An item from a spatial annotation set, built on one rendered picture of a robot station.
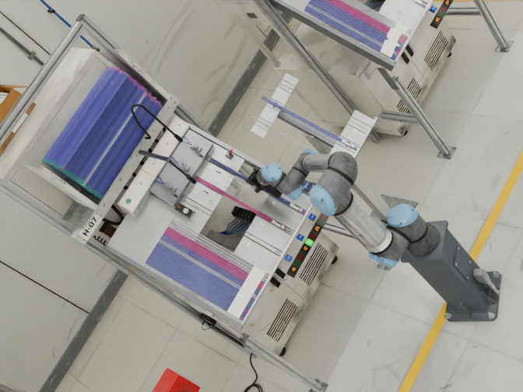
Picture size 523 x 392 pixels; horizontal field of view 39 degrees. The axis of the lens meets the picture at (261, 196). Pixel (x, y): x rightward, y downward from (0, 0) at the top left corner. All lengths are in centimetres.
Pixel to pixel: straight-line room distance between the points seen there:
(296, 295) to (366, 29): 140
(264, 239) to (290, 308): 68
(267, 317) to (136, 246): 84
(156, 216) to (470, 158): 171
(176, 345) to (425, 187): 177
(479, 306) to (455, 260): 34
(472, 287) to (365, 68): 131
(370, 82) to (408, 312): 123
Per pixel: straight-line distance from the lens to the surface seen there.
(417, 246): 309
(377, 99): 407
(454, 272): 323
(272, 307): 380
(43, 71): 310
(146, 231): 336
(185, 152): 337
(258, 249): 331
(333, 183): 269
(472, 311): 356
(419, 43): 431
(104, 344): 506
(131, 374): 474
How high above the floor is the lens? 300
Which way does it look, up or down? 39 degrees down
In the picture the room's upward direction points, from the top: 48 degrees counter-clockwise
